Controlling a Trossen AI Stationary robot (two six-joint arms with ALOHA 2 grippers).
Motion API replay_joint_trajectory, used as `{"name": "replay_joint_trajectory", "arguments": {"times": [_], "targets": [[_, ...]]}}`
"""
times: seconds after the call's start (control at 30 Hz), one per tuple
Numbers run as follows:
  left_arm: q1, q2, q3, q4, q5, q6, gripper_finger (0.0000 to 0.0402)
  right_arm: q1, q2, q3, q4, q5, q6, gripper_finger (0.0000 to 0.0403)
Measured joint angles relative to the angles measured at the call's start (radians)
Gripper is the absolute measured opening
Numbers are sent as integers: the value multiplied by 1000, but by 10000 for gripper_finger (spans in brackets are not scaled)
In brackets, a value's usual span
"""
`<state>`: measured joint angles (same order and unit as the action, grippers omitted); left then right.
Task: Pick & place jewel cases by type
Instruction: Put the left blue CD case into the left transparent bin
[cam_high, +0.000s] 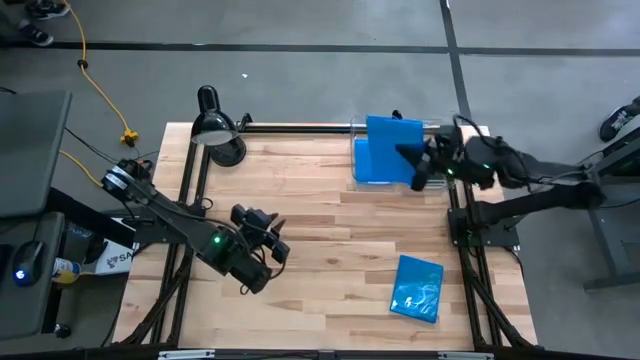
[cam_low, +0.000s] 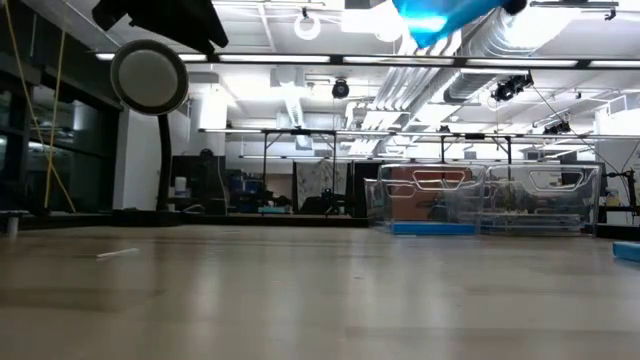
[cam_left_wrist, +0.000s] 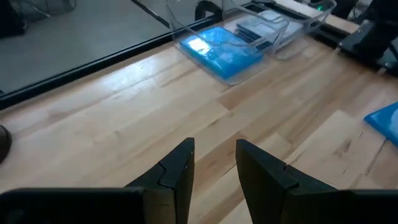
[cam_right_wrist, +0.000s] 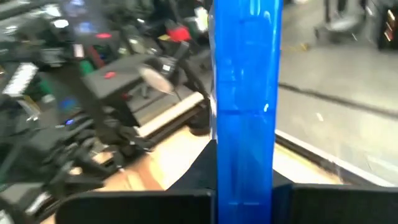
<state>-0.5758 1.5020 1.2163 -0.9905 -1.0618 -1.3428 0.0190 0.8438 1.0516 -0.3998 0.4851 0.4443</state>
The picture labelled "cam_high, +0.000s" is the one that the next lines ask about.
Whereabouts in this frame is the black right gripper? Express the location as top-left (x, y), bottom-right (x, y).
top-left (393, 141), bottom-right (470, 193)

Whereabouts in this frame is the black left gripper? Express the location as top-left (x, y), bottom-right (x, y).
top-left (243, 217), bottom-right (293, 265)

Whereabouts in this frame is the clear plastic bin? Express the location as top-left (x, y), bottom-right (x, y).
top-left (348, 113), bottom-right (407, 193)
top-left (402, 115), bottom-right (455, 192)

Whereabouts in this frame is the black desk lamp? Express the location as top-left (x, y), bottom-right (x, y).
top-left (189, 84), bottom-right (248, 168)

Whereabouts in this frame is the white printed box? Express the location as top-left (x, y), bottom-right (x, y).
top-left (94, 238), bottom-right (137, 276)

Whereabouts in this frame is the grey metal table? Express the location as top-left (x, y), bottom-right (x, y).
top-left (582, 127), bottom-right (640, 292)

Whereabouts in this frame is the person's shoe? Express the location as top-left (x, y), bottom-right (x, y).
top-left (18, 22), bottom-right (55, 48)
top-left (598, 97), bottom-right (640, 143)
top-left (24, 0), bottom-right (71, 21)

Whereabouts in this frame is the yellow white can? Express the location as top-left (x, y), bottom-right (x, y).
top-left (52, 257), bottom-right (82, 285)

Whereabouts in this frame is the black computer mouse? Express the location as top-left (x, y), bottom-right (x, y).
top-left (12, 240), bottom-right (46, 288)

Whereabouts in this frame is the grey desk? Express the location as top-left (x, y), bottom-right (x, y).
top-left (0, 212), bottom-right (66, 341)

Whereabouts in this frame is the grey slanted panel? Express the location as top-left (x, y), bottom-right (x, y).
top-left (0, 89), bottom-right (72, 219)

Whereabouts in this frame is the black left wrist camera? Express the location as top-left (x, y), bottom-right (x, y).
top-left (229, 202), bottom-right (272, 227)

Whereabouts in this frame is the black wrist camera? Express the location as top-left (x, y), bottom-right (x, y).
top-left (229, 202), bottom-right (272, 227)
top-left (433, 124), bottom-right (465, 147)

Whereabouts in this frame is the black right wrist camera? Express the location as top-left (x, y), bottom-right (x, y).
top-left (433, 124), bottom-right (465, 147)

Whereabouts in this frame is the black right camera cable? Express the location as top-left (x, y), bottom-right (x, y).
top-left (452, 113), bottom-right (501, 151)

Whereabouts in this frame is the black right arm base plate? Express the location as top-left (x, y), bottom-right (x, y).
top-left (447, 207), bottom-right (521, 250)

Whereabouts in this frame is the black aluminium table frame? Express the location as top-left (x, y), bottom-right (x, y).
top-left (114, 110), bottom-right (539, 351)

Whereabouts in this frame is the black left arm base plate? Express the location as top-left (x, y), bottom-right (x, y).
top-left (107, 204), bottom-right (206, 246)

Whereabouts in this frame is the silver aluminium bracket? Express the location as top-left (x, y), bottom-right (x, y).
top-left (157, 349), bottom-right (217, 360)
top-left (437, 351), bottom-right (495, 360)

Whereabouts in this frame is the yellow power cable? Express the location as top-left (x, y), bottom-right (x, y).
top-left (58, 149), bottom-right (104, 187)

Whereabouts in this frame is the thin black cable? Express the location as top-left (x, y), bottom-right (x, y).
top-left (64, 127), bottom-right (109, 160)

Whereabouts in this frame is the yellow extension cord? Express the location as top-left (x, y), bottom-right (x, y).
top-left (59, 0), bottom-right (142, 149)

